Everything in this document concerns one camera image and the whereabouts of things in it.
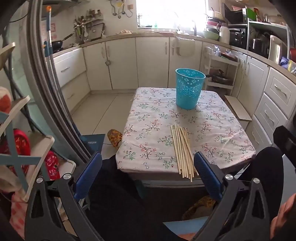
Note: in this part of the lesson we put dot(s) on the white hanging bin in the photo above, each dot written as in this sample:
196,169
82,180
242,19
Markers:
186,46

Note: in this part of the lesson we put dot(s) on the kitchen faucet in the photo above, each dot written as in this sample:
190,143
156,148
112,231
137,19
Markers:
194,26

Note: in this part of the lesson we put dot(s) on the green bowl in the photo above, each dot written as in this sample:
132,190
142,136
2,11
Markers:
211,34

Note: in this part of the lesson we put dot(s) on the white kitchen cabinets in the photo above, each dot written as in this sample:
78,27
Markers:
124,62

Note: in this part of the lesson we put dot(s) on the white storage trolley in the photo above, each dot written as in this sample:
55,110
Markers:
231,62

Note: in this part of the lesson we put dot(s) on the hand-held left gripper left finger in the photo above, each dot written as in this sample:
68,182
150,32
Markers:
89,173

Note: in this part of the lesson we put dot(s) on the wooden board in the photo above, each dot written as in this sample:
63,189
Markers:
238,107

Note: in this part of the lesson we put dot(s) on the floral tablecloth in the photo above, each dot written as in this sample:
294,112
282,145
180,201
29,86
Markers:
150,120

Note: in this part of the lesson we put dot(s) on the black frying pan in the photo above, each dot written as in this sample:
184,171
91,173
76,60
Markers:
57,44

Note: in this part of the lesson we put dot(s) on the wall utensil rack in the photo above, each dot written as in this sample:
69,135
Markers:
87,23

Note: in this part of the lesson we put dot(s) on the white electric kettle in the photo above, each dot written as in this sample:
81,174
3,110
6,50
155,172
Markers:
275,48

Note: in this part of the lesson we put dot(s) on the kitchen window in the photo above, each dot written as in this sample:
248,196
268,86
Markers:
171,14

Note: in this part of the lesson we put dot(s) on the person's right leg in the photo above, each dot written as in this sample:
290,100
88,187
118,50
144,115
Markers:
266,176

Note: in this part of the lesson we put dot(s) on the grey sliding door frame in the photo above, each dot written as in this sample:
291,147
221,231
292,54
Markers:
44,69

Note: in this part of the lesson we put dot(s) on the red patterned cloth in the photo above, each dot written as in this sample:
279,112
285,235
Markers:
20,141

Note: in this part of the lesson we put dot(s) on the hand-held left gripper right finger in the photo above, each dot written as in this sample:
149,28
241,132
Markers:
208,173

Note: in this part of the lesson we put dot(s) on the bundle of wooden chopsticks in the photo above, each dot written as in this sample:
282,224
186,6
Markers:
182,153

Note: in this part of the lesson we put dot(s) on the metal shelf rack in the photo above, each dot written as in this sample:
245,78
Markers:
266,24

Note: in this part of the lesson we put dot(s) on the yellow patterned slipper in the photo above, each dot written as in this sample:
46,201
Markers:
201,207
115,138

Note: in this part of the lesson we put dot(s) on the white folding shelf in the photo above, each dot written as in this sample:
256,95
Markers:
37,141

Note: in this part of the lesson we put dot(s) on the stainless steel pot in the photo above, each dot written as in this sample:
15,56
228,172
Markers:
259,45

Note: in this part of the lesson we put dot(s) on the white thermos jug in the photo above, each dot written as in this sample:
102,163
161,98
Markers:
224,34

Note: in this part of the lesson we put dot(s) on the blue stool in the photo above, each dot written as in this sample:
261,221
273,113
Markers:
185,227

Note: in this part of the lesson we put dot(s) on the person's right forearm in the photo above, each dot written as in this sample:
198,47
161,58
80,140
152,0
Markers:
285,220

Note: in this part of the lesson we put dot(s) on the teal perforated plastic basket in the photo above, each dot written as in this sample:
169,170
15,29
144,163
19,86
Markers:
187,92

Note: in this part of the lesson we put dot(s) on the blue dustpan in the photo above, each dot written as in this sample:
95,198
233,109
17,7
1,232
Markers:
92,143

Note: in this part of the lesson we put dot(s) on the black countertop oven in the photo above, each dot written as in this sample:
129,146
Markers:
237,38

